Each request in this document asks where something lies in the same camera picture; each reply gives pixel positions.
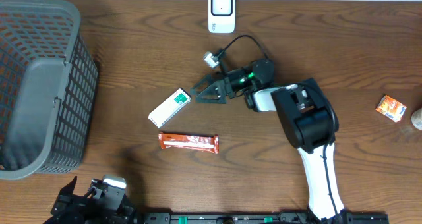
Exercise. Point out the red Top chocolate bar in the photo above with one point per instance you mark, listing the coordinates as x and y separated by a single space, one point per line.
199 143

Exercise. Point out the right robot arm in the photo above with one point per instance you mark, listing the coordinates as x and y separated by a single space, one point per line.
307 118

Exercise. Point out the orange small snack packet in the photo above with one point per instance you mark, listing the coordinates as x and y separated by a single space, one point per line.
391 108

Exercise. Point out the grey plastic basket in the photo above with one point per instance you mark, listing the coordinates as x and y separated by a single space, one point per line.
48 88

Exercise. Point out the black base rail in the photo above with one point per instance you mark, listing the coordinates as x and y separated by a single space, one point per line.
289 217

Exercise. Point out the green lid jar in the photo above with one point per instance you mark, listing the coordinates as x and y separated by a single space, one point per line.
416 119

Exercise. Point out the white barcode scanner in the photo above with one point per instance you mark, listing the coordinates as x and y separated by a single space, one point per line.
221 16

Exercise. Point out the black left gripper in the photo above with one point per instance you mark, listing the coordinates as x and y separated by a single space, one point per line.
70 206

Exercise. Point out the white green box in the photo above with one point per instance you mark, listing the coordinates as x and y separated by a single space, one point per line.
168 108

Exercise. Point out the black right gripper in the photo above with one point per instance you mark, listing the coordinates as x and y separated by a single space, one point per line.
212 86

